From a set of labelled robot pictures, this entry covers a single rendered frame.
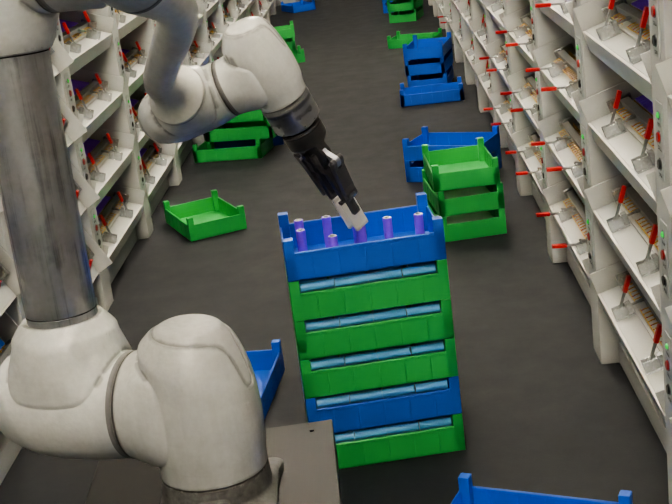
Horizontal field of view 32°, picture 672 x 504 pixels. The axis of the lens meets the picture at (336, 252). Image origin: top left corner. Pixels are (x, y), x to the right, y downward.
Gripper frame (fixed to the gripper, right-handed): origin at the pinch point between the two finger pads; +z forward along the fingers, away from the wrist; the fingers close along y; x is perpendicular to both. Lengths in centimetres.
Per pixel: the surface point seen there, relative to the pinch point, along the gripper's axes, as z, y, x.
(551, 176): 67, -52, 82
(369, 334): 21.3, 2.5, -10.8
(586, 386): 67, 9, 23
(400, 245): 9.1, 6.4, 2.3
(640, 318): 51, 24, 32
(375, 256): 8.6, 3.9, -2.1
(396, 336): 24.3, 5.0, -7.4
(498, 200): 84, -84, 84
